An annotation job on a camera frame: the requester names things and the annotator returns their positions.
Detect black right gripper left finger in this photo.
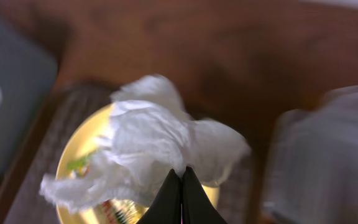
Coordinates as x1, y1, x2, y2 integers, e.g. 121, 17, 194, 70
137, 169, 181, 224

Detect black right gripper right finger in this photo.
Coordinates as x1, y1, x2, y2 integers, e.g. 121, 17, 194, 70
181, 167, 226, 224

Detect white paper napkin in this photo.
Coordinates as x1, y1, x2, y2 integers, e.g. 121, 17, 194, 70
40, 75, 250, 213

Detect colourful snack wrapper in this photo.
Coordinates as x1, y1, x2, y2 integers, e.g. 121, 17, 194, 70
67, 155, 128, 224

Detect clear plastic waste bin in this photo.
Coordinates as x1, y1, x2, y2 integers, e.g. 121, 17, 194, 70
263, 86, 358, 224

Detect grey dishwasher rack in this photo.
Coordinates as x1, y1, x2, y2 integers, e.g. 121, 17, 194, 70
0, 19, 57, 178

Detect yellow plate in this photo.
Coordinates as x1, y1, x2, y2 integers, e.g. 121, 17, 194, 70
55, 103, 221, 224

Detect dark brown serving tray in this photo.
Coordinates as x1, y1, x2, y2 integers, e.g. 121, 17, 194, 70
0, 81, 260, 224

